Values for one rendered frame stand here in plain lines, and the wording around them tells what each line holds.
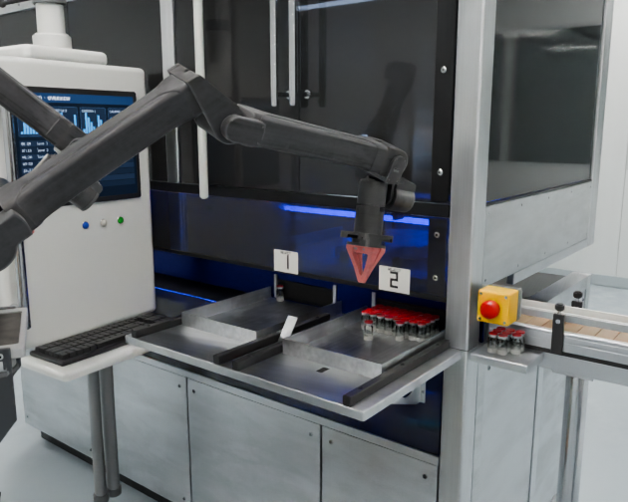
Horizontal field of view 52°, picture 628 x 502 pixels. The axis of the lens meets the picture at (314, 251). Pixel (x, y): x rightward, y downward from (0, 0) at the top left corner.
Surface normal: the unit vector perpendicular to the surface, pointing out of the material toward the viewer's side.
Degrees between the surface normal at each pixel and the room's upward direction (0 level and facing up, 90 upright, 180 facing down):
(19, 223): 107
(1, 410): 90
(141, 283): 90
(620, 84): 90
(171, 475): 90
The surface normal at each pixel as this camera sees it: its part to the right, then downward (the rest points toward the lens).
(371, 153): 0.40, 0.37
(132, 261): 0.83, 0.11
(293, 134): 0.59, 0.39
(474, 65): -0.62, 0.15
